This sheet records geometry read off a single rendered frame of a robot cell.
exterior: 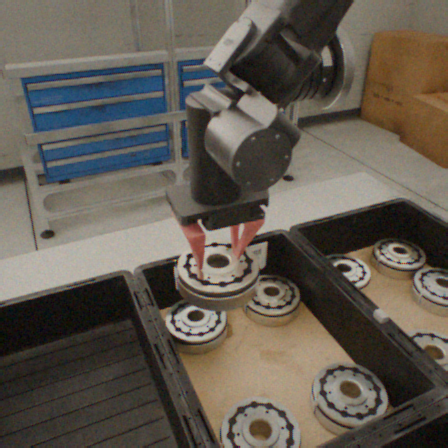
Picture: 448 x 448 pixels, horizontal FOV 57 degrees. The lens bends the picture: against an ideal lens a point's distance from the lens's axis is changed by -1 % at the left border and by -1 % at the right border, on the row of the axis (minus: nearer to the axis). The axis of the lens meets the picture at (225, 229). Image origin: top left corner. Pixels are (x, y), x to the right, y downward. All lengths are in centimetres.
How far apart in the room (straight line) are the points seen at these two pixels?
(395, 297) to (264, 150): 56
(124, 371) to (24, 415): 15
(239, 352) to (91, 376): 23
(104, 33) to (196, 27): 67
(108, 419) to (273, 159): 45
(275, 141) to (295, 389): 42
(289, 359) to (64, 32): 277
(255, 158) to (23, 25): 285
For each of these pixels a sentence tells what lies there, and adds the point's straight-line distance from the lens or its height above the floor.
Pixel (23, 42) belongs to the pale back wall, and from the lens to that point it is 315.
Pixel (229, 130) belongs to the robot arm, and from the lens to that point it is 35.
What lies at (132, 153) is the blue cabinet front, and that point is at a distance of 251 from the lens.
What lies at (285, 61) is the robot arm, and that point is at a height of 129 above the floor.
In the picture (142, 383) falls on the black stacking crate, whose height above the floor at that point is 83.
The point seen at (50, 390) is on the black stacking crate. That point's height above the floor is 83.
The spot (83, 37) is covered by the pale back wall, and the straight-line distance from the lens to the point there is 318.
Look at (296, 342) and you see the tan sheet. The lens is 73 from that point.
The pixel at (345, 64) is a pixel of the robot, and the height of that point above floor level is 116.
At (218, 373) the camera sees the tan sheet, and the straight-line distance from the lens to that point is 68.
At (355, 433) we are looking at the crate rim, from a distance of 53.
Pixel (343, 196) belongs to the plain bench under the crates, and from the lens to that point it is 143.
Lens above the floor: 137
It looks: 34 degrees down
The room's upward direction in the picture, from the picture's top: straight up
